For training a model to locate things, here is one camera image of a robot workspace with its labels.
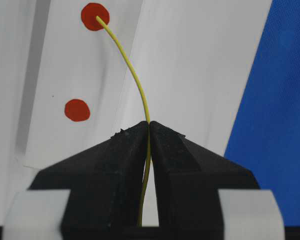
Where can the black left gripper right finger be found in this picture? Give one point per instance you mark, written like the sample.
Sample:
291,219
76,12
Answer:
187,178

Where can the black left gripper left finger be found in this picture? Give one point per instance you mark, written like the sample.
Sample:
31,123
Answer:
105,183

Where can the blue table mat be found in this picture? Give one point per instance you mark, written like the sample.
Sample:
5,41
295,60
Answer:
265,137

